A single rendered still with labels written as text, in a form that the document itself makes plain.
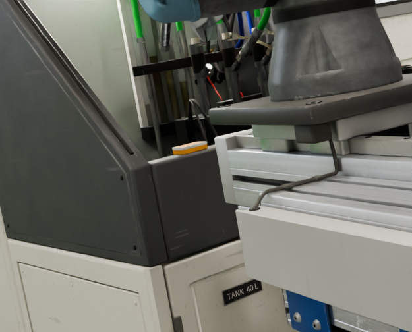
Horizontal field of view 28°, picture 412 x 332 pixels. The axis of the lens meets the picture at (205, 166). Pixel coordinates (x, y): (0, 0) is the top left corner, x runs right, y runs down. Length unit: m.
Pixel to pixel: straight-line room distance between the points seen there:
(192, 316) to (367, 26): 0.63
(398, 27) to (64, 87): 0.94
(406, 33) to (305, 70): 1.19
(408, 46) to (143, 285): 1.01
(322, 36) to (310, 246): 0.27
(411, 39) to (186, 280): 0.98
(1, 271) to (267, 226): 1.19
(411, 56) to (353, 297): 1.42
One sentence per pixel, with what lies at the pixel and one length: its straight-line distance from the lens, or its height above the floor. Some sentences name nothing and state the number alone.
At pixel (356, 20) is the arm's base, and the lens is 0.91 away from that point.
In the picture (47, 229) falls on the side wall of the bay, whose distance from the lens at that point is 1.60.
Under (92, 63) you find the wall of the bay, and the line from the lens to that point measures 1.86.
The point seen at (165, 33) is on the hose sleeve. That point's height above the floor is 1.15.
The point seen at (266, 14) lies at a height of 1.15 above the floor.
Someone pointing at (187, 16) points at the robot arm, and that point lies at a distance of 0.89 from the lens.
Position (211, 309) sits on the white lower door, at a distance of 1.38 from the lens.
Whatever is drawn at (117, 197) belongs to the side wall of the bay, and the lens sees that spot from 1.33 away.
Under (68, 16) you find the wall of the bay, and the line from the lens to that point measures 1.85.
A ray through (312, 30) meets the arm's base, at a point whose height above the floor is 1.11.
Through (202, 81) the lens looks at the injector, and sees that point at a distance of 1.66.
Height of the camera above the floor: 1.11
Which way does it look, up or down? 8 degrees down
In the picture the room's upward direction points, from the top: 10 degrees counter-clockwise
